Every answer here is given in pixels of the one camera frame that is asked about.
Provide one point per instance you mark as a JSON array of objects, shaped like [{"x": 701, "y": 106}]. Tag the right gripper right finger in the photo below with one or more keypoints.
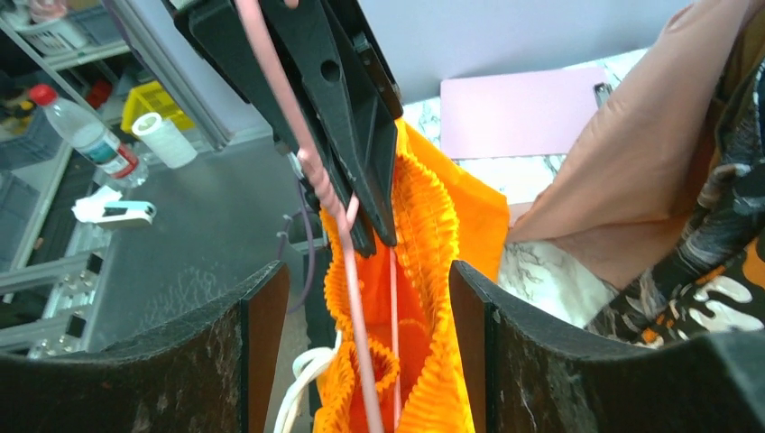
[{"x": 527, "y": 371}]

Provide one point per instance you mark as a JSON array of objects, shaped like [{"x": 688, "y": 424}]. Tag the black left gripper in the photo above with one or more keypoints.
[{"x": 318, "y": 76}]

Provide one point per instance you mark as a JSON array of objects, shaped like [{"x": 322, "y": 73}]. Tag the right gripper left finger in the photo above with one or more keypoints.
[{"x": 209, "y": 370}]

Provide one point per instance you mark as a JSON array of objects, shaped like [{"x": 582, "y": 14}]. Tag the pink hanging shorts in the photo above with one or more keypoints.
[{"x": 629, "y": 183}]

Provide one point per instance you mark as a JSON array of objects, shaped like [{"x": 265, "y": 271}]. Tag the dark patterned hanging shorts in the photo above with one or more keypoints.
[{"x": 729, "y": 210}]

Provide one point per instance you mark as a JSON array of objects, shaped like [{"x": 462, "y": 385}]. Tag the orange camouflage hanging shorts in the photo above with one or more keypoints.
[{"x": 730, "y": 298}]

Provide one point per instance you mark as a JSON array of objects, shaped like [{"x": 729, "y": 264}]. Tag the yellow plastic crate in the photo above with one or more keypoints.
[{"x": 152, "y": 98}]

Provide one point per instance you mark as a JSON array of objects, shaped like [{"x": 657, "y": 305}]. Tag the white paper roll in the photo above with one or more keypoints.
[{"x": 164, "y": 139}]

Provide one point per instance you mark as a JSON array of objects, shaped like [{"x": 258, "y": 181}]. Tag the white teal stapler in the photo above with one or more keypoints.
[{"x": 126, "y": 214}]

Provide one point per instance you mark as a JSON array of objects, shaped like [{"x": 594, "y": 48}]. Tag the crumpled white tissue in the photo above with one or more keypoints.
[{"x": 89, "y": 209}]

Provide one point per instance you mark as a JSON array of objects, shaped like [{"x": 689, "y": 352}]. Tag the clear water bottle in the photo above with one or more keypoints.
[{"x": 89, "y": 136}]

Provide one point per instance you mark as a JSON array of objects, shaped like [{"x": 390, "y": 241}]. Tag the pink clipboard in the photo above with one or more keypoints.
[{"x": 520, "y": 114}]

